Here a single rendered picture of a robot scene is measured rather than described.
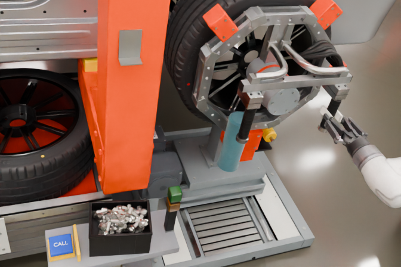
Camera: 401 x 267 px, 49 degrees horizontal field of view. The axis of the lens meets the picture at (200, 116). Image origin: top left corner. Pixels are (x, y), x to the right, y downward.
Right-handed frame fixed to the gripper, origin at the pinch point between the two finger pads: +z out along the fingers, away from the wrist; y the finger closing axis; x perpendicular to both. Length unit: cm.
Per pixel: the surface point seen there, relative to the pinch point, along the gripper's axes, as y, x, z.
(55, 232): -98, -38, -3
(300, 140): 51, -83, 64
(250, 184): -4, -68, 26
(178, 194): -60, -17, -12
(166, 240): -63, -38, -15
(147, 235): -71, -27, -18
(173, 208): -61, -24, -12
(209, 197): -27, -69, 23
